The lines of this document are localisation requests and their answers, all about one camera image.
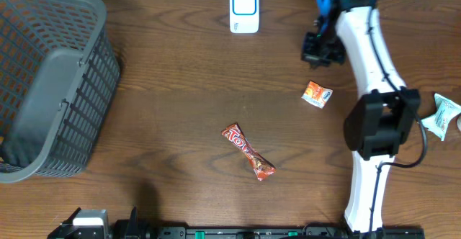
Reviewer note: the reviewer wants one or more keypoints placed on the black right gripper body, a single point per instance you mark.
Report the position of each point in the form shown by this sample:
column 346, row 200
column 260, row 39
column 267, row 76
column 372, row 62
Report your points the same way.
column 323, row 47

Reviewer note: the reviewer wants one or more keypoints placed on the orange white snack packet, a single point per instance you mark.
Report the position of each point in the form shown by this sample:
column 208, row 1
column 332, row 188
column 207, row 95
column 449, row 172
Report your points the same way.
column 316, row 95

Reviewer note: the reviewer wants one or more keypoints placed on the red Top snack bar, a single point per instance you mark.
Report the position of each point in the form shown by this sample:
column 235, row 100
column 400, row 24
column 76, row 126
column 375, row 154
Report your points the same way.
column 262, row 167

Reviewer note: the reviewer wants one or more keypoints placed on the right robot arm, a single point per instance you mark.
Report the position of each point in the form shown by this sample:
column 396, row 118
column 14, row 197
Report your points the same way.
column 380, row 121

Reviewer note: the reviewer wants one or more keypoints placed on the white barcode scanner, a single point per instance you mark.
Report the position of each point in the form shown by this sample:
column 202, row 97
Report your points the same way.
column 244, row 16

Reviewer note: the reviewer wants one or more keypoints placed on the grey plastic shopping basket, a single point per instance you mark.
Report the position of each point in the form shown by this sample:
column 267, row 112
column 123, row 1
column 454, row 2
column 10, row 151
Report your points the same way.
column 59, row 75

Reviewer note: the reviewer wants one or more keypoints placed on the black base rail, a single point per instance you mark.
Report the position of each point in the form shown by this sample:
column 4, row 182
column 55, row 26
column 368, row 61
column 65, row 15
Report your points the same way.
column 309, row 231

